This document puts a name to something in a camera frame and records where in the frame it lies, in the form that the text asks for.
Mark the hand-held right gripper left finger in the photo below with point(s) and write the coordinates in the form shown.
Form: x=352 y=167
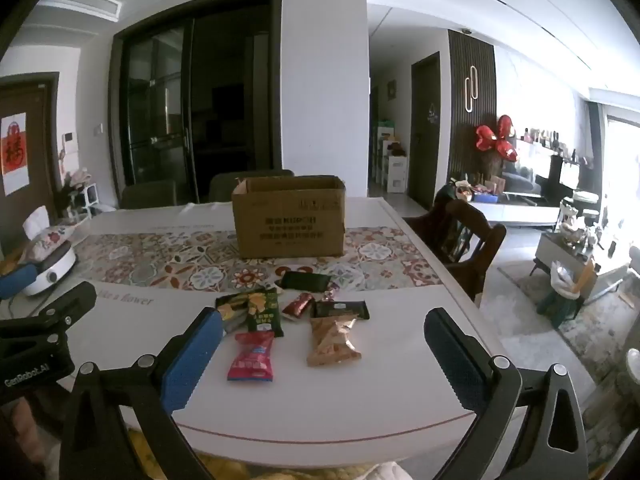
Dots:
x=195 y=355

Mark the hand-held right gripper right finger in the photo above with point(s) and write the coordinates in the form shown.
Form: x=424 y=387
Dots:
x=450 y=355

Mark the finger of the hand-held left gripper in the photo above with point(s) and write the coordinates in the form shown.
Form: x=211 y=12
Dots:
x=70 y=302
x=17 y=280

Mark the red pink snack packet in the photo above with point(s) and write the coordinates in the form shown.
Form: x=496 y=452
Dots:
x=251 y=357

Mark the green cracker snack packet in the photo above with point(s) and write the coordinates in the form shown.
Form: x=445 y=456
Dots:
x=264 y=312
x=231 y=310

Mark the small red snack packet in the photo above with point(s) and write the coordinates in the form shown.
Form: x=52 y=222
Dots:
x=298 y=306

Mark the dark packet with white label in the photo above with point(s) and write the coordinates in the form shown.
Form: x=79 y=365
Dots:
x=341 y=310

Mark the tan snack packet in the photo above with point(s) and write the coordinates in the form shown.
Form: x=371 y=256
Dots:
x=331 y=342

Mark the dark green snack packet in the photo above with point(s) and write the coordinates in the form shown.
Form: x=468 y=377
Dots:
x=305 y=281

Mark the small pink candy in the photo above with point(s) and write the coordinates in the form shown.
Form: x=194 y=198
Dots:
x=329 y=294

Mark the cardboard box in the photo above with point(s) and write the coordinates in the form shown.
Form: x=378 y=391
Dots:
x=290 y=220

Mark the person's left hand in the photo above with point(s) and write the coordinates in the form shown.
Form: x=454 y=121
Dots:
x=20 y=422

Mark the white electric cooker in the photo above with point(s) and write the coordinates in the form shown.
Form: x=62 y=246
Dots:
x=50 y=275

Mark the floral fabric tissue box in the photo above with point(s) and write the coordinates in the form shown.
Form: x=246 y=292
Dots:
x=47 y=235

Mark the floral patterned table cover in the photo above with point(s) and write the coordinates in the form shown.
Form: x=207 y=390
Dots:
x=165 y=260

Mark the small white cube shelf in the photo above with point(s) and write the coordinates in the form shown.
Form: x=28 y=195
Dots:
x=87 y=200

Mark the wooden chair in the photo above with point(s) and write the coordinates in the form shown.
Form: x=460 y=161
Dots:
x=465 y=245

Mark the flower bouquet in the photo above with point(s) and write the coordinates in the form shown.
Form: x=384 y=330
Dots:
x=75 y=182

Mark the yellow patterned cloth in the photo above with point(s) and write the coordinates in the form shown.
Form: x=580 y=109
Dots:
x=235 y=469

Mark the brown entrance door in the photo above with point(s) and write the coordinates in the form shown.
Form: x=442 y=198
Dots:
x=40 y=160

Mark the green stool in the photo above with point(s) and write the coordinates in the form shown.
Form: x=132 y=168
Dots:
x=562 y=302

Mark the white and red door poster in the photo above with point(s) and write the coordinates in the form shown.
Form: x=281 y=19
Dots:
x=12 y=155

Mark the small dark green chair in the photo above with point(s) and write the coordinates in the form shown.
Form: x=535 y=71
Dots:
x=149 y=195

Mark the white tv cabinet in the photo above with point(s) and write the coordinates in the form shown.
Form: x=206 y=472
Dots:
x=515 y=215

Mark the coffee table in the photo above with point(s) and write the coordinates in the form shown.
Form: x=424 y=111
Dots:
x=575 y=260

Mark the white storage shelf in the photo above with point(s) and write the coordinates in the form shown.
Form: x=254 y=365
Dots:
x=395 y=170

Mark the red foil balloons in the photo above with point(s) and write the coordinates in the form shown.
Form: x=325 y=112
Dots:
x=495 y=140

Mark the dark room door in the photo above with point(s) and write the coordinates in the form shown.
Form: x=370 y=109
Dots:
x=425 y=135

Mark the dark sliding glass door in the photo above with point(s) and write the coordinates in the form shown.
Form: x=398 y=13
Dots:
x=200 y=100

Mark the door ornament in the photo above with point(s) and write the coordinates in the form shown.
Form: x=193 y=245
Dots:
x=433 y=113

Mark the ceiling air vent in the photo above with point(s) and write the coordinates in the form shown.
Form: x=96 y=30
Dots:
x=85 y=2

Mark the wall intercom panel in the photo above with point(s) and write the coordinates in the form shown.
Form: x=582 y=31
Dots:
x=69 y=142

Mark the looped wall light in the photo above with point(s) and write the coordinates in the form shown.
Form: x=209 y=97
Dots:
x=470 y=87

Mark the small wall picture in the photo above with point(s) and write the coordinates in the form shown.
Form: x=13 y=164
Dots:
x=392 y=88

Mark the dark slatted wall panel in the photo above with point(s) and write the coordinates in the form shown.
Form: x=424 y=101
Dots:
x=482 y=80

